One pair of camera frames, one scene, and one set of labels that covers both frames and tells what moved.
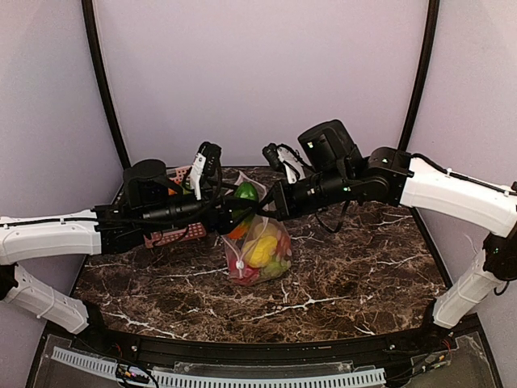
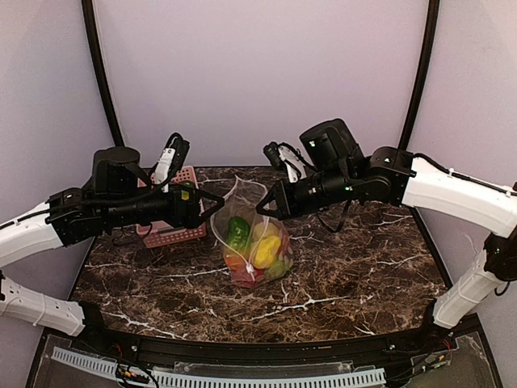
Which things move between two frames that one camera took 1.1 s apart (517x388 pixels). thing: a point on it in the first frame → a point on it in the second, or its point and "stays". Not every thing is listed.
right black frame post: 421,75 stays
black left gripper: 222,214 → 193,207
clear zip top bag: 261,249 stays
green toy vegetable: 246,190 → 237,233
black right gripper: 280,200 stays
